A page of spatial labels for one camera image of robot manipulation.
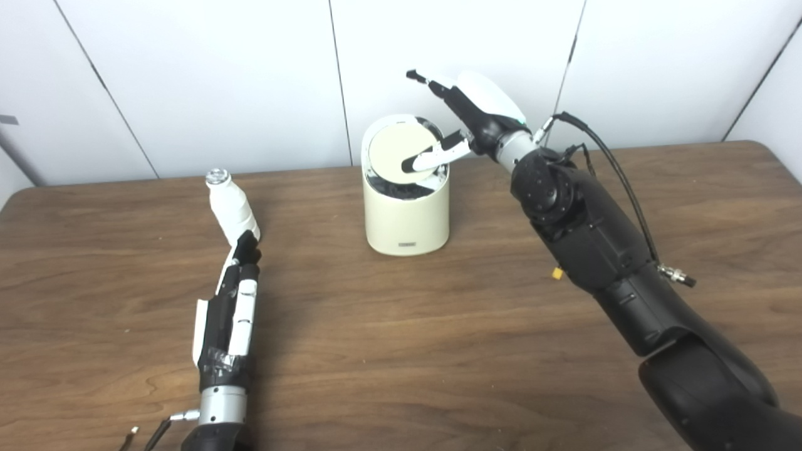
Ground small white plastic bottle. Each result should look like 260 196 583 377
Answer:
206 168 261 248

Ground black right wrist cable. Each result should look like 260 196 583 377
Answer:
533 111 697 288

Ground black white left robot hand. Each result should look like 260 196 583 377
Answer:
192 230 262 392

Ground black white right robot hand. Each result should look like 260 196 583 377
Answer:
401 69 530 175

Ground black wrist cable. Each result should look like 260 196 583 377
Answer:
144 410 201 451
533 111 697 288

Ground cream-colored bin with round lid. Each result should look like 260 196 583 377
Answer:
362 114 450 257

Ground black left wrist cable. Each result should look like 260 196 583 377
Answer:
144 410 201 451

